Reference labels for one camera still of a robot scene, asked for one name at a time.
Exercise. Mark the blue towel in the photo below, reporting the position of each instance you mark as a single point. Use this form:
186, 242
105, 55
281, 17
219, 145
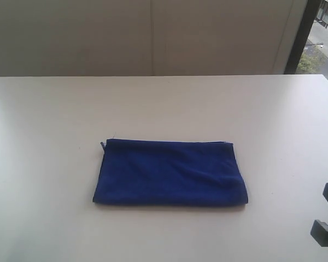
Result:
169, 173

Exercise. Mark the dark window frame post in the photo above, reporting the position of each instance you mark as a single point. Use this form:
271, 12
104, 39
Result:
302, 34

